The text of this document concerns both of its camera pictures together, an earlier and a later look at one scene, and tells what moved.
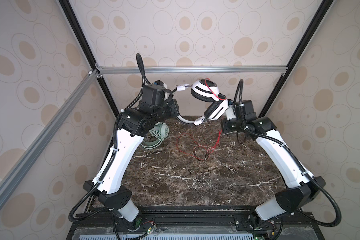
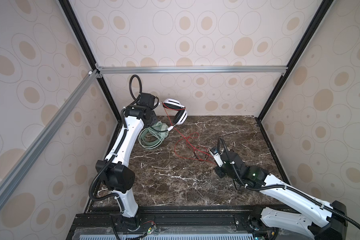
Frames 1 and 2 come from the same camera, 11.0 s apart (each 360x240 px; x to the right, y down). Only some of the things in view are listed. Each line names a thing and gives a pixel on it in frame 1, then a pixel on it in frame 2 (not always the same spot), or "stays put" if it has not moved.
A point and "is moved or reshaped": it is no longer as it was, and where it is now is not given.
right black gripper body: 231,125 to 220,172
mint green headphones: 162,129 stays put
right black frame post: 321,13 stays put
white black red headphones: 206,90 is moved or reshaped
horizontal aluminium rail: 193,70 stays put
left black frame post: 85,46 stays put
